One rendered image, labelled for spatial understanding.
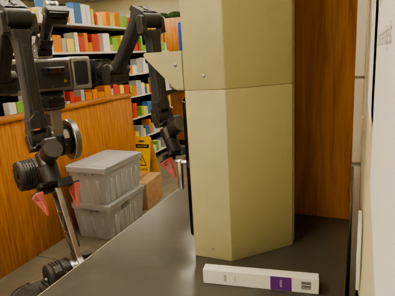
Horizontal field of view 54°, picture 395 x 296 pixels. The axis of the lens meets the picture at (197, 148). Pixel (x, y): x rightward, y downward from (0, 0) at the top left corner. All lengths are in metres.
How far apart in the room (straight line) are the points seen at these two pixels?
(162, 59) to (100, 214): 2.49
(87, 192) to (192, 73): 2.53
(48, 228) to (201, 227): 2.53
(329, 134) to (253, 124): 0.37
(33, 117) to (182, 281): 0.70
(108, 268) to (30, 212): 2.25
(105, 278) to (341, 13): 1.01
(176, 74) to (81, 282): 0.59
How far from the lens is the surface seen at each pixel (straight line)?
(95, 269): 1.14
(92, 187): 3.35
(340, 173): 1.34
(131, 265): 1.13
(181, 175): 1.11
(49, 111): 1.91
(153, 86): 1.57
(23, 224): 3.32
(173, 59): 1.01
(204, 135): 1.00
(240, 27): 0.98
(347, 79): 1.28
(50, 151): 1.25
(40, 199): 1.27
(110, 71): 1.80
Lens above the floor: 1.49
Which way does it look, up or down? 13 degrees down
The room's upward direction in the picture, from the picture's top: 3 degrees counter-clockwise
